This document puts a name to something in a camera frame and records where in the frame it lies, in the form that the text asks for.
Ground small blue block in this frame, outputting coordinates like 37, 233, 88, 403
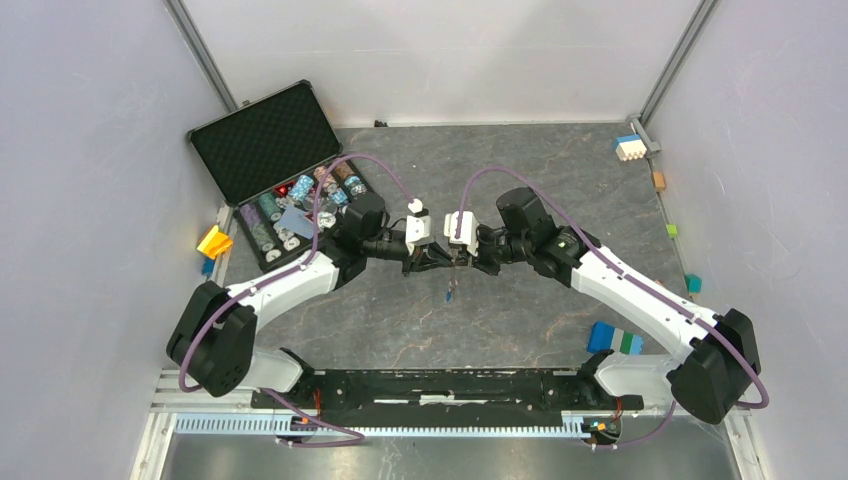
201, 258, 216, 277

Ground blue white toy brick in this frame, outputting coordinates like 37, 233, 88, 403
615, 134, 648, 161

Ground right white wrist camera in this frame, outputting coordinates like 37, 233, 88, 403
443, 211, 479, 257

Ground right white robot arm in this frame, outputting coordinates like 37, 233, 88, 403
444, 187, 763, 424

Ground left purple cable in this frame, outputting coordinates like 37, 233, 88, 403
177, 154, 420, 449

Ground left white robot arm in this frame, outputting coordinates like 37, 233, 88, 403
166, 193, 453, 408

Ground purple cable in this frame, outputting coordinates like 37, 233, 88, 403
456, 166, 771, 450
177, 154, 420, 449

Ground blue green brick stack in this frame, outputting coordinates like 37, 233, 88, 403
586, 321, 643, 355

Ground yellow orange toy block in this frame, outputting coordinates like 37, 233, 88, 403
196, 224, 233, 260

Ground teal small block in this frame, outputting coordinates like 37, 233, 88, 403
684, 273, 703, 294

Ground grey slotted cable duct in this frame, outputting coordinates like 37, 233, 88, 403
174, 412, 590, 440

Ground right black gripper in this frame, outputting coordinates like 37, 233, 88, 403
455, 225, 531, 277

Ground metal key organizer plate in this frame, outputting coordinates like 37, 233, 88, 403
449, 262, 457, 291

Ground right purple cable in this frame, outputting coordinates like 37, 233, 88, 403
456, 166, 771, 450

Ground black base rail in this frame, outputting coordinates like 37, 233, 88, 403
283, 368, 644, 428

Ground black poker chip case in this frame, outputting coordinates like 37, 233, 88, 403
187, 80, 372, 273

